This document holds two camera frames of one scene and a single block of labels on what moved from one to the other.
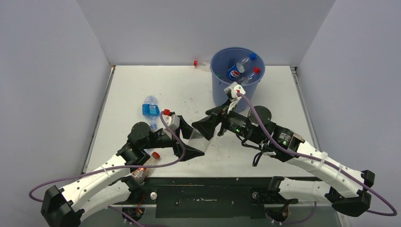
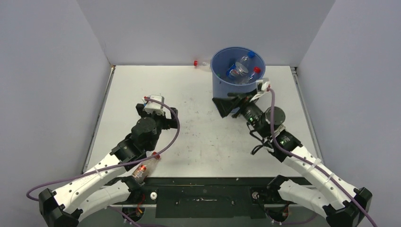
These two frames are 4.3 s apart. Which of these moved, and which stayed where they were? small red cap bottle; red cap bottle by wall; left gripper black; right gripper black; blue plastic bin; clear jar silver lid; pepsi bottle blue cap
Moved: right gripper black; left gripper black; clear jar silver lid
Stayed: blue plastic bin; red cap bottle by wall; pepsi bottle blue cap; small red cap bottle
